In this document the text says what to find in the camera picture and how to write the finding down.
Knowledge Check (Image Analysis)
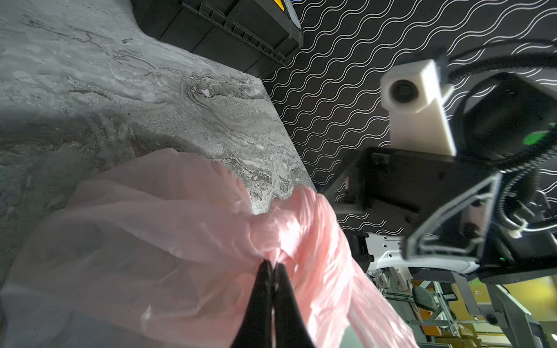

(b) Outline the black yellow toolbox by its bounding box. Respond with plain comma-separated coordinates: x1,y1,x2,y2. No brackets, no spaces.
131,0,304,79

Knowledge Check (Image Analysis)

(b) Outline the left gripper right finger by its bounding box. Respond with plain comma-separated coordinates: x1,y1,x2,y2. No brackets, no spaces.
273,263,315,348

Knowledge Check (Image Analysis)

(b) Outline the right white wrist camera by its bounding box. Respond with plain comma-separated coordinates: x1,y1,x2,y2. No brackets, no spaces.
380,59,457,157

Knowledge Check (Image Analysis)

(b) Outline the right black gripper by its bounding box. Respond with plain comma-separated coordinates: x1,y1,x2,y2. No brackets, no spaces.
321,147,502,265

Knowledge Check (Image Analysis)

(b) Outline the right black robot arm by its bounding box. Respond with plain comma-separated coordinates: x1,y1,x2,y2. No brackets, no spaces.
322,47,556,284

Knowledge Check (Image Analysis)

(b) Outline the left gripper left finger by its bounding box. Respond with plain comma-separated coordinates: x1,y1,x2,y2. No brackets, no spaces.
232,261,273,348

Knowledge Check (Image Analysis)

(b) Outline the pink strawberry plastic bag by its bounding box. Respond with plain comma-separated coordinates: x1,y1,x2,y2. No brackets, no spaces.
1,149,416,347

